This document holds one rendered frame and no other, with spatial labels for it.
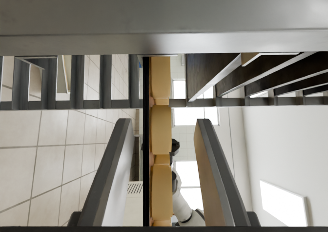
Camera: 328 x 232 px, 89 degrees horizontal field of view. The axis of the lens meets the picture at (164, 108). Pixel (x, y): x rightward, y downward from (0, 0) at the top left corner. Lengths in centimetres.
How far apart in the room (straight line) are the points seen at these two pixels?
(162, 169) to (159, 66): 10
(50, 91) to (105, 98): 18
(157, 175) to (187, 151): 455
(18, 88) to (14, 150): 54
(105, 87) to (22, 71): 28
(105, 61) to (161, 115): 47
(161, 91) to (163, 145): 5
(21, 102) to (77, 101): 18
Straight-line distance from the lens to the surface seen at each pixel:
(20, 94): 72
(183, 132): 469
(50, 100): 66
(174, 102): 55
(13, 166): 121
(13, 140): 118
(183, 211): 80
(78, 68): 63
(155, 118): 15
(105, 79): 59
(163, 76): 16
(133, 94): 55
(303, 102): 67
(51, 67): 68
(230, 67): 22
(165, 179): 16
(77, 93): 61
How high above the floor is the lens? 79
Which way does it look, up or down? level
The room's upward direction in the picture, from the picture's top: 89 degrees clockwise
